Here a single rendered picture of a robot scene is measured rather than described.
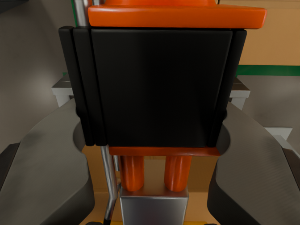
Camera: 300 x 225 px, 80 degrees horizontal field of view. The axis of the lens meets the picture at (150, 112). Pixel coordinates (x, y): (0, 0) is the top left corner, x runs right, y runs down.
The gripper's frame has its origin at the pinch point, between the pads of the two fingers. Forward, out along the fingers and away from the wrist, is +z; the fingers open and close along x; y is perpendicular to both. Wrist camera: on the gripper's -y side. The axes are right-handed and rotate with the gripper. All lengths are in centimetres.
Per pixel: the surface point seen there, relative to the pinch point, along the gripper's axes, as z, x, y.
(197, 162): 21.7, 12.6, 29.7
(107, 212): 0.0, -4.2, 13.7
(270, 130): 107, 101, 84
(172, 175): -0.5, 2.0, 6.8
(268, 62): 54, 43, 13
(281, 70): 108, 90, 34
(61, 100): 49, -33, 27
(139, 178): -0.4, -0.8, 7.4
